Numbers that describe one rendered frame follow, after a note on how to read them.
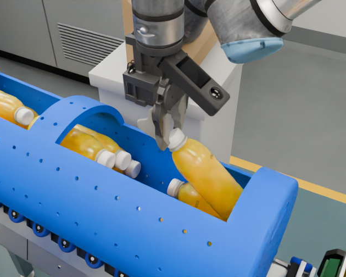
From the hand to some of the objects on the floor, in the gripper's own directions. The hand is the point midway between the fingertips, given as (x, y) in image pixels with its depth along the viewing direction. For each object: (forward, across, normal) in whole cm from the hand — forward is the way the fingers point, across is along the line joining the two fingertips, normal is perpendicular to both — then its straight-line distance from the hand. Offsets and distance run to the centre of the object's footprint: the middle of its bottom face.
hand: (173, 138), depth 75 cm
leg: (+121, 0, -79) cm, 144 cm away
